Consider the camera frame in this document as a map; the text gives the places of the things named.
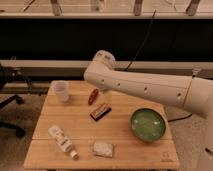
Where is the white ceramic cup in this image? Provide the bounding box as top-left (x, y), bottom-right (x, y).
top-left (52, 80), bottom-right (69, 102)

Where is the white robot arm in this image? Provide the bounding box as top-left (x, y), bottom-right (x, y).
top-left (84, 50), bottom-right (213, 171)

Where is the black hanging cable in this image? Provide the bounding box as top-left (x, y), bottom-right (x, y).
top-left (123, 9), bottom-right (157, 72)

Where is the black floor cable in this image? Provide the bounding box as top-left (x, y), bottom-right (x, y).
top-left (167, 113), bottom-right (194, 123)

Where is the black office chair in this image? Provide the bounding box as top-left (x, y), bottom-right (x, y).
top-left (0, 63), bottom-right (27, 139)

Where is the green ceramic bowl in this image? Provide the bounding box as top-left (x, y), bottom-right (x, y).
top-left (130, 108), bottom-right (166, 143)

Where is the brown oblong snack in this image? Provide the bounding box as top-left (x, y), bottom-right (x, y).
top-left (88, 89), bottom-right (99, 105)

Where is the brown chocolate bar box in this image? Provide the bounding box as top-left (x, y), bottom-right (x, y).
top-left (90, 103), bottom-right (111, 121)

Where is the white plastic bottle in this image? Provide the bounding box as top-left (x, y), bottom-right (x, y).
top-left (48, 125), bottom-right (79, 160)

